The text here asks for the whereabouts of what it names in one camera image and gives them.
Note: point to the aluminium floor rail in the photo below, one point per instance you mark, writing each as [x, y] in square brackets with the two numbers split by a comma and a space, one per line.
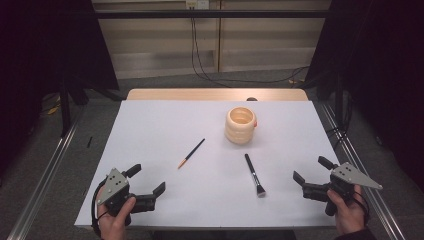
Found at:
[366, 180]
[43, 180]

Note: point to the white wall outlet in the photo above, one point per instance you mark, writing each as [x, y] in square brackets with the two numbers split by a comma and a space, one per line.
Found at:
[196, 4]

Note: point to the person's right hand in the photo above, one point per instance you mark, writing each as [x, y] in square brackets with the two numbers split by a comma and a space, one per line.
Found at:
[350, 216]

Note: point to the black stand post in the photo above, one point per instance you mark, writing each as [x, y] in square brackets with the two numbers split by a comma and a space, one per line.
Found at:
[339, 100]
[65, 106]

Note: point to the thin black orange-tipped brush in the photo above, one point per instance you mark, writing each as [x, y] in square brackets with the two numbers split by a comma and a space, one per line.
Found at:
[191, 153]

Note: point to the wooden table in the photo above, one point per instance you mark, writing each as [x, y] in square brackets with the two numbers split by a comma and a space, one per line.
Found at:
[200, 94]

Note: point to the black makeup brush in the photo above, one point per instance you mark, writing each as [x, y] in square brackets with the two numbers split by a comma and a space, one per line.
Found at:
[253, 173]

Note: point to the cream ribbed cup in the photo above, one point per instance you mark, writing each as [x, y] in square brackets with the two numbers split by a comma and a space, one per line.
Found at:
[240, 130]

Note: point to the person's left hand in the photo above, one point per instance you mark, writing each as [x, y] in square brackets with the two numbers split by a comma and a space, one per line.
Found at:
[113, 226]

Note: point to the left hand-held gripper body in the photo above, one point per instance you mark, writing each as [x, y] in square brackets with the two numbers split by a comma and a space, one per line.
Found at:
[113, 186]

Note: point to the black curtain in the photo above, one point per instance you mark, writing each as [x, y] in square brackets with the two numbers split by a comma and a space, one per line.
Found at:
[50, 50]
[383, 66]

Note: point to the black horizontal frame bar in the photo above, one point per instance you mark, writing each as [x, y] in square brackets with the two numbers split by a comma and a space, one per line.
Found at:
[200, 14]

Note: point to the yellow floor tape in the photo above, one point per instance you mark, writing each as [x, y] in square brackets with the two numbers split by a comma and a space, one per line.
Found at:
[53, 110]

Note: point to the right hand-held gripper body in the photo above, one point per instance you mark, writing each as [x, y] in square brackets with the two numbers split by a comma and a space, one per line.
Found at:
[350, 176]

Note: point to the white table mat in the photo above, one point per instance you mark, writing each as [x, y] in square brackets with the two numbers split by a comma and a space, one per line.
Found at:
[166, 126]

